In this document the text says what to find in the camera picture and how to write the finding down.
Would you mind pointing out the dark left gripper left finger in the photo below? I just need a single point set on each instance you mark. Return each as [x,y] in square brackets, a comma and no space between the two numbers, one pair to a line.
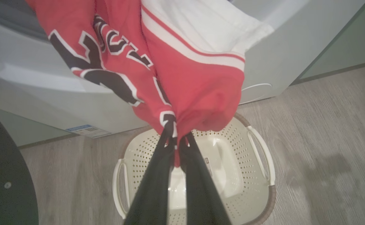
[152,187]

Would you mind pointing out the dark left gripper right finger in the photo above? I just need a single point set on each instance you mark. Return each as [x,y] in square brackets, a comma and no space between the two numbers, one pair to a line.
[201,193]

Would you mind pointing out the red and white jersey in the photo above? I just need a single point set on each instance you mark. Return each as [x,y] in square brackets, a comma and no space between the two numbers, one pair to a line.
[195,81]

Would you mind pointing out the cream perforated laundry basket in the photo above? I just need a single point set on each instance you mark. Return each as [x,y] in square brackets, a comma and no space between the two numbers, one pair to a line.
[238,162]

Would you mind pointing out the white front-load washing machine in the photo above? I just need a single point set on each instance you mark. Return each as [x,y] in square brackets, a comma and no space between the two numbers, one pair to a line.
[38,87]

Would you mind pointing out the white product label sticker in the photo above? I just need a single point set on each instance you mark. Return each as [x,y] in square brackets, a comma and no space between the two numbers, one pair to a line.
[209,167]

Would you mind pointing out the blue energy label sticker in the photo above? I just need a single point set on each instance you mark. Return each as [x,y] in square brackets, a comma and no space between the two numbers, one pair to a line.
[88,131]

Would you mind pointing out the round white filter cover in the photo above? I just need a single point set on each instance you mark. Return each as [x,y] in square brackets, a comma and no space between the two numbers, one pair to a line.
[257,92]

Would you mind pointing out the green cabinet with dark plinth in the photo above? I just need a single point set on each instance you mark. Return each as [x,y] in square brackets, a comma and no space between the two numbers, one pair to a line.
[22,131]

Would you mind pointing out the green cabinet with white side panel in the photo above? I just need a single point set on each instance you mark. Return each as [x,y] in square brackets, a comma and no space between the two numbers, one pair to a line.
[345,43]

